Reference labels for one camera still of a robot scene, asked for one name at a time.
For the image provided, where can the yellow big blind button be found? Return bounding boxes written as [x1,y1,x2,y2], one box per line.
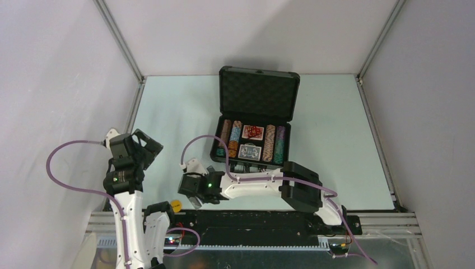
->
[170,200,183,213]

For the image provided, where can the black poker case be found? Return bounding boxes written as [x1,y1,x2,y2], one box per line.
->
[209,66,300,170]

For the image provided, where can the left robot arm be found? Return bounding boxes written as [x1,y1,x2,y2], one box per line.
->
[103,128,177,268]

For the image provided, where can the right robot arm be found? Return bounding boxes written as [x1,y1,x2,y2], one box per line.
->
[178,159,348,234]

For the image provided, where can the red dice set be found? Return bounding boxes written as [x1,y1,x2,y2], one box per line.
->
[241,125,264,141]

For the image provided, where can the blue playing card deck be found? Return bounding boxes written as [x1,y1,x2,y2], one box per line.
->
[238,144,262,161]

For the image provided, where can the blue orange chip stack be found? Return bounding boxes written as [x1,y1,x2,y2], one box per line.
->
[227,120,243,158]

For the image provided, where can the purple green chip stack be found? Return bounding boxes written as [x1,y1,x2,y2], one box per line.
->
[273,126,286,164]

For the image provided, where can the pink brown chip stack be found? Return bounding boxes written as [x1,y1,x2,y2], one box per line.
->
[262,125,276,163]

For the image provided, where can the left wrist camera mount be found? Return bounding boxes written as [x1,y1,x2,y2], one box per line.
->
[103,128,120,149]

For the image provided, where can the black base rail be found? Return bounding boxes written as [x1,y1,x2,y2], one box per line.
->
[165,210,362,248]

